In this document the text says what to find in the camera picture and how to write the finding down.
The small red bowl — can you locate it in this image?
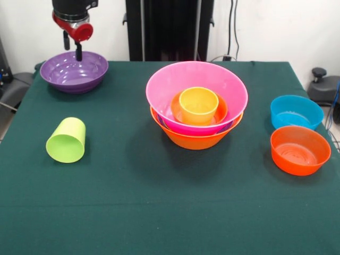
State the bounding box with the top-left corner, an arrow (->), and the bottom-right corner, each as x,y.
170,91 -> 228,127
270,125 -> 332,176

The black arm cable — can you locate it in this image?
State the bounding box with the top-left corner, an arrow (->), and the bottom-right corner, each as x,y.
227,0 -> 234,57
233,0 -> 240,61

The black equipment case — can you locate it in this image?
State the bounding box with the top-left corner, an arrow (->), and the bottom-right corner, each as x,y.
0,37 -> 14,83

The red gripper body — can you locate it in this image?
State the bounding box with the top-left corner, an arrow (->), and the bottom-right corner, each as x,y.
52,11 -> 94,43

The green cup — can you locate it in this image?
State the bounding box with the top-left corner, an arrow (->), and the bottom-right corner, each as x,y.
45,117 -> 87,164

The grey floor stand base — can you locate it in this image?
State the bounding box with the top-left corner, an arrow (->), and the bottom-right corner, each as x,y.
308,67 -> 340,107
0,71 -> 33,112

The large orange bowl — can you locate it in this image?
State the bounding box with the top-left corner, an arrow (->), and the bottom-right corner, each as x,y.
150,105 -> 244,151

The dark green tablecloth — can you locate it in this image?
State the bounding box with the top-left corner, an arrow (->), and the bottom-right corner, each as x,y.
0,61 -> 340,255

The blue cable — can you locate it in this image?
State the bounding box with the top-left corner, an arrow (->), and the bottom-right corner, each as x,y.
325,79 -> 340,149

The large pink bowl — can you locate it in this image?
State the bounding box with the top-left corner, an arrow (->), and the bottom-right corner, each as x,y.
146,61 -> 249,137

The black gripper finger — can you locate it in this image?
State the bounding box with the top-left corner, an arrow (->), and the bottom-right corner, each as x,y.
74,41 -> 83,62
62,30 -> 71,51

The orange cup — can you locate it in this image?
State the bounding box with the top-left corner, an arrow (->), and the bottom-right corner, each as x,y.
178,87 -> 220,125

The small blue bowl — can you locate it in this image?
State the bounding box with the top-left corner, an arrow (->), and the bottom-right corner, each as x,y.
270,95 -> 325,131

